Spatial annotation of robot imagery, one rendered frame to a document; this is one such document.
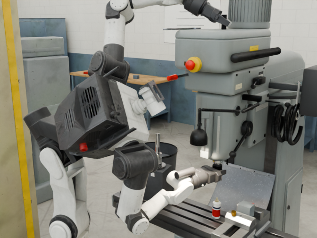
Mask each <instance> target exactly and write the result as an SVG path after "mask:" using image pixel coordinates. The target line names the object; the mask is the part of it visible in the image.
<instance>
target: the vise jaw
mask: <svg viewBox="0 0 317 238"><path fill-rule="evenodd" d="M232 210H233V209H231V210H229V211H228V212H227V213H226V216H225V222H228V223H230V224H232V225H235V226H237V227H240V228H242V229H245V230H248V231H250V230H251V229H252V228H253V227H254V225H255V222H256V218H254V217H252V216H249V215H246V214H244V213H241V212H238V211H236V216H232V215H231V211H232Z"/></svg>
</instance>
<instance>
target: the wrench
mask: <svg viewBox="0 0 317 238"><path fill-rule="evenodd" d="M188 29H201V27H189V28H163V30H188Z"/></svg>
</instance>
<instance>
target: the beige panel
mask: <svg viewBox="0 0 317 238"><path fill-rule="evenodd" d="M27 114H28V108H27V98H26V88H25V75H24V65H23V56H22V46H21V37H20V27H19V17H18V8H17V0H0V238H41V237H40V227H39V217H38V208H37V198H36V189H35V179H34V170H33V156H32V146H31V137H30V129H29V128H28V126H27V125H26V123H25V121H24V120H23V118H24V116H26V115H27Z"/></svg>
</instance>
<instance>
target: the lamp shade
mask: <svg viewBox="0 0 317 238"><path fill-rule="evenodd" d="M190 144H191V145H194V146H205V145H207V144H208V136H207V133H206V131H205V130H203V129H195V130H193V131H192V133H191V136H190Z"/></svg>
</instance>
